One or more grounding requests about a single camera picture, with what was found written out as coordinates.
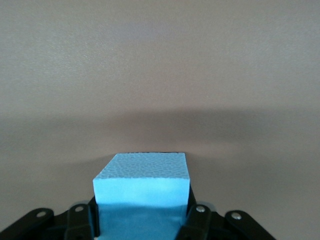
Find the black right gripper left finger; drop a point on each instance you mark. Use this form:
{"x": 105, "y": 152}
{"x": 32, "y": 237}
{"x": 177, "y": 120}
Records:
{"x": 80, "y": 222}

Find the blue foam block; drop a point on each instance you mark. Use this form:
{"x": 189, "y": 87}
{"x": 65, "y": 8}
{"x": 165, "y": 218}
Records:
{"x": 140, "y": 190}

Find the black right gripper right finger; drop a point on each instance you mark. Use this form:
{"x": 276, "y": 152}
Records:
{"x": 196, "y": 222}

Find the brown table cover sheet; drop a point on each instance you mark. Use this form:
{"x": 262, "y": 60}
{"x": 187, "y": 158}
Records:
{"x": 160, "y": 62}

